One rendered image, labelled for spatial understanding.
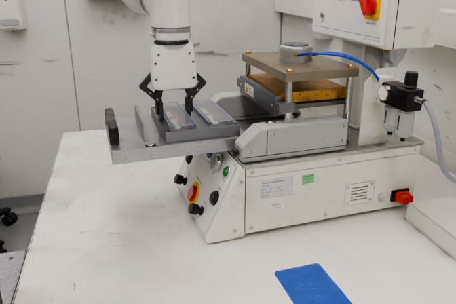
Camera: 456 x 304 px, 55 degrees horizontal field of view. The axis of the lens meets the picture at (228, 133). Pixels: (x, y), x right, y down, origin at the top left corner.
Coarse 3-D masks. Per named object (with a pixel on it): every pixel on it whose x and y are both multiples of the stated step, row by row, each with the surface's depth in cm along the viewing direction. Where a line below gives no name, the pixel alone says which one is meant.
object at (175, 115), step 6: (168, 102) 109; (174, 102) 109; (168, 108) 105; (174, 108) 105; (180, 108) 105; (168, 114) 100; (174, 114) 100; (180, 114) 100; (186, 114) 100; (168, 120) 96; (174, 120) 96; (180, 120) 96; (186, 120) 96; (192, 120) 96
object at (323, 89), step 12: (264, 84) 104; (276, 84) 104; (300, 84) 104; (312, 84) 104; (324, 84) 104; (336, 84) 104; (300, 96) 98; (312, 96) 99; (324, 96) 100; (336, 96) 101; (300, 108) 99
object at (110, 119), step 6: (108, 108) 102; (108, 114) 98; (114, 114) 99; (108, 120) 94; (114, 120) 94; (108, 126) 91; (114, 126) 90; (114, 132) 90; (114, 138) 91; (114, 144) 91
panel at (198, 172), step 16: (192, 160) 117; (208, 160) 108; (224, 160) 100; (192, 176) 114; (208, 176) 105; (224, 176) 96; (208, 192) 102; (224, 192) 95; (208, 208) 99; (208, 224) 97
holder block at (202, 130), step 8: (184, 104) 111; (152, 112) 107; (192, 112) 105; (160, 120) 99; (200, 120) 99; (160, 128) 97; (168, 128) 93; (192, 128) 93; (200, 128) 93; (208, 128) 94; (216, 128) 94; (224, 128) 95; (232, 128) 96; (168, 136) 92; (176, 136) 92; (184, 136) 93; (192, 136) 93; (200, 136) 94; (208, 136) 94; (216, 136) 95; (224, 136) 96
